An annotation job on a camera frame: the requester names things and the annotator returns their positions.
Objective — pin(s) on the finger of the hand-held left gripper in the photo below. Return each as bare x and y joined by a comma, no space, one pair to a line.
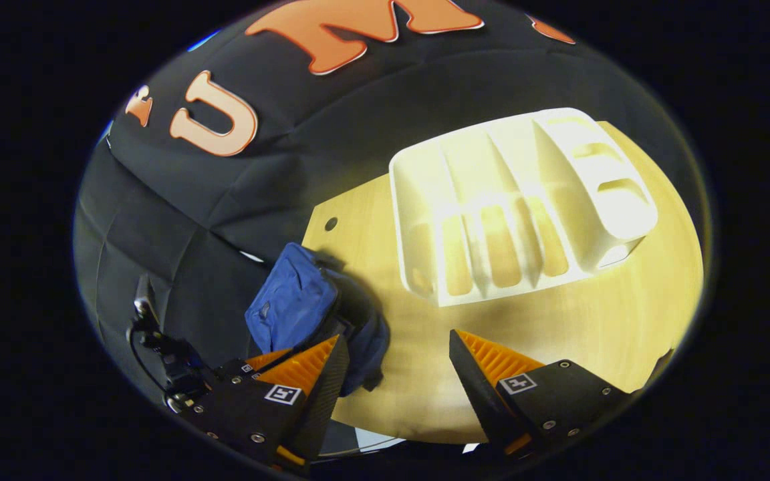
234,371

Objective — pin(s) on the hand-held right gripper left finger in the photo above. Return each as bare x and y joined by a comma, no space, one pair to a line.
325,401

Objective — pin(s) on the black backdrop cloth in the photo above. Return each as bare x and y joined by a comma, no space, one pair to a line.
358,107

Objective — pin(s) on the blue schoolbag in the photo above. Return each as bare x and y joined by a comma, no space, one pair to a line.
288,300

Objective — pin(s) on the white bookshelf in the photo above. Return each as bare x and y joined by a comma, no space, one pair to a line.
525,187

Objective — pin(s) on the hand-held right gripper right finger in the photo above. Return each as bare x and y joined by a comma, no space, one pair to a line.
475,394

